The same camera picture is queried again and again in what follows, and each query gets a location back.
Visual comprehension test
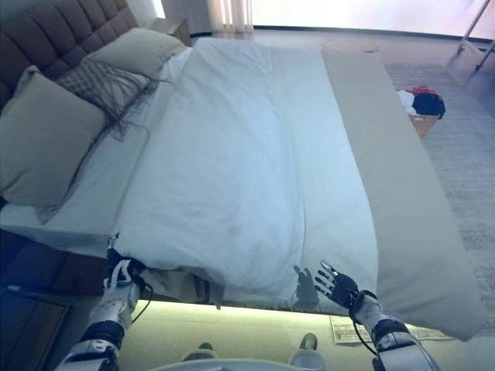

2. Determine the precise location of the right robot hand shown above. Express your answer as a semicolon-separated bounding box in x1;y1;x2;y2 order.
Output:
312;260;360;308

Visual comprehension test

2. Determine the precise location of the beige curtain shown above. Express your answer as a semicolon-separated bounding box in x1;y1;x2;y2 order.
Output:
206;0;255;36

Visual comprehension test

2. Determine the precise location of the large beige pillow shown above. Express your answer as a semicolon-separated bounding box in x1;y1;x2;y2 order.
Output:
0;64;114;226
82;26;187;78

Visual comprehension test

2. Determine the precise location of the grey patterned fringed cushion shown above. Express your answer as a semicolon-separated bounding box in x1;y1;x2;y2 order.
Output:
56;60;173;142

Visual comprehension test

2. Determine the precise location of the grey textured rug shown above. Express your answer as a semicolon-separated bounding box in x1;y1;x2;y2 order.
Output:
381;61;495;310

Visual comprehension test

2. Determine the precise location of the printed paper sheet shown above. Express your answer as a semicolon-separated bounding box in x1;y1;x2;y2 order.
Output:
328;315;453;343

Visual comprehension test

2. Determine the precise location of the brown cardboard box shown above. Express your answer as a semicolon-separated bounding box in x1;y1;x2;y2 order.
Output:
409;114;438;142

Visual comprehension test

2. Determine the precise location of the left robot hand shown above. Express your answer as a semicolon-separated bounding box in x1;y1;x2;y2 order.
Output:
104;249;147;289

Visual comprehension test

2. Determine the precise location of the white sheeted mattress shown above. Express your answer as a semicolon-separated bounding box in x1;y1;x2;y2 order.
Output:
0;48;194;258

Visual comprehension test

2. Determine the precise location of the white cloth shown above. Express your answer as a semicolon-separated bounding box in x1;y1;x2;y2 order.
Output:
396;89;417;115

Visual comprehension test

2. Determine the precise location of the brown tufted headboard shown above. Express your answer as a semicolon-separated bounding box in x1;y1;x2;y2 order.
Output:
0;0;135;117

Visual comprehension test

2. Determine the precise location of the right dark robot foot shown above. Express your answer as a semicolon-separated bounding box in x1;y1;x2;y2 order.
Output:
299;333;319;352

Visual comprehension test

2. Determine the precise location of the black cloth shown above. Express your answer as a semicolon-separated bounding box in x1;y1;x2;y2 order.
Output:
411;94;446;119

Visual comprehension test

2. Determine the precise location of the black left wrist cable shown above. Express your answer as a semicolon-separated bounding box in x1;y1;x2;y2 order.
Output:
129;281;155;325

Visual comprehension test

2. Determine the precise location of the beige bed runner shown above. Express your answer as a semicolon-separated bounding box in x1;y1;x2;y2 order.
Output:
320;38;486;342

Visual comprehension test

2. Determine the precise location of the white metal frame stand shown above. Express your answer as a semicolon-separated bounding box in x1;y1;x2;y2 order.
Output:
444;0;495;82

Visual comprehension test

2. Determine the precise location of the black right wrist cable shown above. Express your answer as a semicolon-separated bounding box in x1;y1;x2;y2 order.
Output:
350;316;378;356

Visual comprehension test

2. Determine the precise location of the wooden nightstand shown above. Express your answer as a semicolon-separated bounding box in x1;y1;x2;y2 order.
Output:
0;285;74;371
164;19;193;48

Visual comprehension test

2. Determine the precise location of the brown bed frame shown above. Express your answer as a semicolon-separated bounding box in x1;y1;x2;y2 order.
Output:
0;227;217;310

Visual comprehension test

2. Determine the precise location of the white fringed textured blanket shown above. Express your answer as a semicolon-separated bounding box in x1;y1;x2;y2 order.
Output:
145;266;333;314

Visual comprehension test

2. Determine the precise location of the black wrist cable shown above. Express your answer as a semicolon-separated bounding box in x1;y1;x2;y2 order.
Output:
129;281;155;325
350;316;378;356

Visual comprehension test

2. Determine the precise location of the white duvet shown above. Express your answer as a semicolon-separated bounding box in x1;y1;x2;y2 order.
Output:
111;36;380;310

